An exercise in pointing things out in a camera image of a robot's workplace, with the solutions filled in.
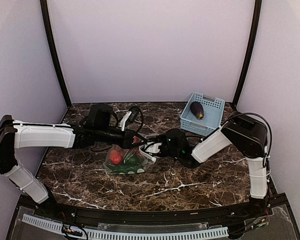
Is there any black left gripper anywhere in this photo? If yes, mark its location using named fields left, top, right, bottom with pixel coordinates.
left=95, top=126, right=148, bottom=150

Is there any clear zip top bag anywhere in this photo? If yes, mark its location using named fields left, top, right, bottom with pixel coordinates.
left=103, top=145, right=157, bottom=175

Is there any purple fake eggplant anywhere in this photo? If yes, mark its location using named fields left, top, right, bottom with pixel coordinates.
left=190, top=101, right=204, bottom=120

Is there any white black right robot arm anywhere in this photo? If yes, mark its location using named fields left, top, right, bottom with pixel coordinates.
left=139, top=111, right=272, bottom=217

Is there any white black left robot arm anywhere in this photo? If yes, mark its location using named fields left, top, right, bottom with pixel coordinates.
left=0, top=103, right=144, bottom=218

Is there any red fake tomato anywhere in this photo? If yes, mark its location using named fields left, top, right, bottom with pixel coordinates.
left=109, top=150, right=123, bottom=165

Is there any green fake vegetable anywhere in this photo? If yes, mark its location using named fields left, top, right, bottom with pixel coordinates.
left=114, top=154, right=145, bottom=175

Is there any light blue perforated basket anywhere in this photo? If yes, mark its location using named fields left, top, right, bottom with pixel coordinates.
left=180, top=92, right=225, bottom=137

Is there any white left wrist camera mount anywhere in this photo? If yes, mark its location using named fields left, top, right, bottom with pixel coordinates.
left=118, top=111, right=132, bottom=131

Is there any black front mounting rail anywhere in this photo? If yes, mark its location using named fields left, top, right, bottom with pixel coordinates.
left=42, top=202, right=266, bottom=226

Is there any white slotted cable duct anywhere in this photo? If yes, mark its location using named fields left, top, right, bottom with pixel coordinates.
left=22, top=214, right=229, bottom=240

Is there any black corner frame post left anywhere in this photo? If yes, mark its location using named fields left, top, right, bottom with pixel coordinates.
left=39, top=0, right=72, bottom=109

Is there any black corner frame post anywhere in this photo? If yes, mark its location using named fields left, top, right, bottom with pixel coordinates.
left=231, top=0, right=262, bottom=110
left=39, top=0, right=72, bottom=109

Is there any black corner frame post right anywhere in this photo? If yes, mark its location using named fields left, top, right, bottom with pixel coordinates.
left=231, top=0, right=262, bottom=110

